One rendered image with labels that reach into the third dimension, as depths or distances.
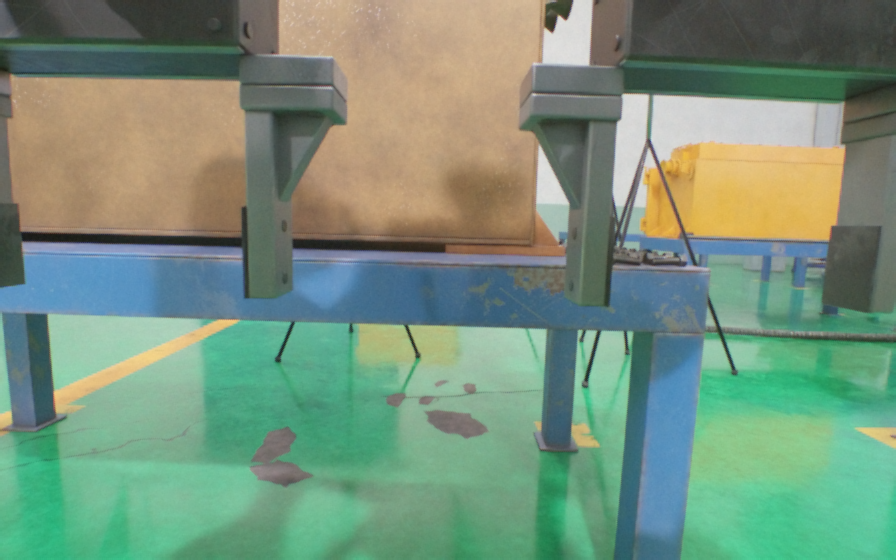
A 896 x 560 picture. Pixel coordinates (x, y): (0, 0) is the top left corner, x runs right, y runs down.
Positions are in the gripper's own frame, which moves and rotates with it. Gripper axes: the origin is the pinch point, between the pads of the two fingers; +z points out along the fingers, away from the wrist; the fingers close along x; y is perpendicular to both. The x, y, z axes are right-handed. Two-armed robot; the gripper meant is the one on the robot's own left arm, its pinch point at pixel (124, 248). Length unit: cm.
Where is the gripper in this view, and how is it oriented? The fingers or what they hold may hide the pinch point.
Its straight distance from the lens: 25.7
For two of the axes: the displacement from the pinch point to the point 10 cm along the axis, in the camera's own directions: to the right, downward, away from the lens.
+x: -10.0, -0.2, -0.2
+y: -0.2, -1.2, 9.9
